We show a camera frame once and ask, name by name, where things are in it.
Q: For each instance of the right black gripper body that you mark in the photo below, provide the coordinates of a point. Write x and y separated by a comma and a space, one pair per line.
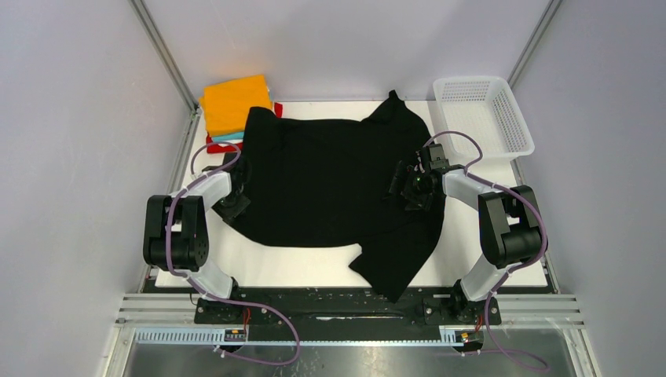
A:
416, 188

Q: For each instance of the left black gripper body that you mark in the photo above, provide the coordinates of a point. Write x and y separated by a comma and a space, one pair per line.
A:
232, 204

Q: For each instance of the black t shirt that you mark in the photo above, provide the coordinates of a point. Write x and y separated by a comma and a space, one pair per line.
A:
326, 183

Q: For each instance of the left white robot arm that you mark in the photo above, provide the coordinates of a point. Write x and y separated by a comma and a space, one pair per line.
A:
176, 238

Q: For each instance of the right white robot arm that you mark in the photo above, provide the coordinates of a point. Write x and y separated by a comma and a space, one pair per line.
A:
511, 231

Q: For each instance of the white folded t shirt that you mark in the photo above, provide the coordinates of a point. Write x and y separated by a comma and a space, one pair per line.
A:
227, 142

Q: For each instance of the teal folded t shirt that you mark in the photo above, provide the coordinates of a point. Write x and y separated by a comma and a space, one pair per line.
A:
232, 135

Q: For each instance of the orange folded t shirt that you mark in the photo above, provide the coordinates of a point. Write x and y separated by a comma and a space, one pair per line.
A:
226, 105

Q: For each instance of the white plastic basket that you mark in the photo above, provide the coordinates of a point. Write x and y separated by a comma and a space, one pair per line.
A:
484, 108

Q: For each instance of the slotted cable duct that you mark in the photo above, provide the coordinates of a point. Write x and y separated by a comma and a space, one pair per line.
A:
317, 335

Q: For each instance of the aluminium frame rail left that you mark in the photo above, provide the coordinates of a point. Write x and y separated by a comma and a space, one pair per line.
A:
175, 105

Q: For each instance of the aluminium frame rail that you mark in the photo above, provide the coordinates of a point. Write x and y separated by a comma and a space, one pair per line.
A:
534, 41
175, 105

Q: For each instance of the aluminium frame rail right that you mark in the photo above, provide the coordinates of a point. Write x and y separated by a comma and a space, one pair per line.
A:
534, 41

